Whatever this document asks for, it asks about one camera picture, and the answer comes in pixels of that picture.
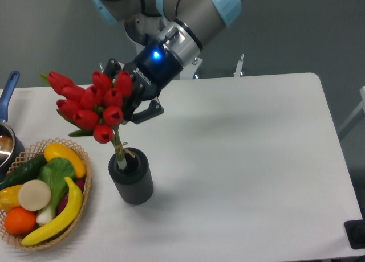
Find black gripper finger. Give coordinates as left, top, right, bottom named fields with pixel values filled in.
left=103, top=58, right=124, bottom=79
left=130, top=98, right=164, bottom=124

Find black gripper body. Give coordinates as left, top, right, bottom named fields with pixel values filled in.
left=117, top=46, right=183, bottom=122

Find red tulip bouquet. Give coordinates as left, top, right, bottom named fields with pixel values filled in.
left=40, top=71, right=133, bottom=171

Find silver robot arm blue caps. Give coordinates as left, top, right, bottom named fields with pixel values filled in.
left=91, top=0, right=243, bottom=124

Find dark grey ribbed vase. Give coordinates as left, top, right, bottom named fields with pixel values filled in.
left=108, top=148, right=153, bottom=205

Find dark red vegetable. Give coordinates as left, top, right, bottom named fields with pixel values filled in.
left=57, top=178, right=86, bottom=215

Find green bok choy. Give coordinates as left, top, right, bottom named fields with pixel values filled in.
left=36, top=157, right=75, bottom=226

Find yellow banana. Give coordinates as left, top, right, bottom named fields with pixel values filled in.
left=21, top=177, right=83, bottom=247

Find green cucumber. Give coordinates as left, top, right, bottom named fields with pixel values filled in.
left=1, top=154, right=47, bottom=190

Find beige round disc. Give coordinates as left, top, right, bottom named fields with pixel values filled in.
left=18, top=179, right=51, bottom=211

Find yellow bell pepper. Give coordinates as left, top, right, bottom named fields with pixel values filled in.
left=1, top=185, right=22, bottom=211

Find orange fruit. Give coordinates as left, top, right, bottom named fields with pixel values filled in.
left=4, top=207, right=36, bottom=235

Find woven wicker basket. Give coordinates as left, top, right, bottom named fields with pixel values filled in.
left=1, top=138, right=92, bottom=251

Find white furniture part right edge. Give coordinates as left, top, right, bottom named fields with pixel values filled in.
left=338, top=86, right=364, bottom=140

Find black device at table edge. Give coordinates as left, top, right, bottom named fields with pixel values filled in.
left=344, top=219, right=364, bottom=249

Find blue handled steel pot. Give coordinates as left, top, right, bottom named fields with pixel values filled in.
left=1, top=71, right=25, bottom=181

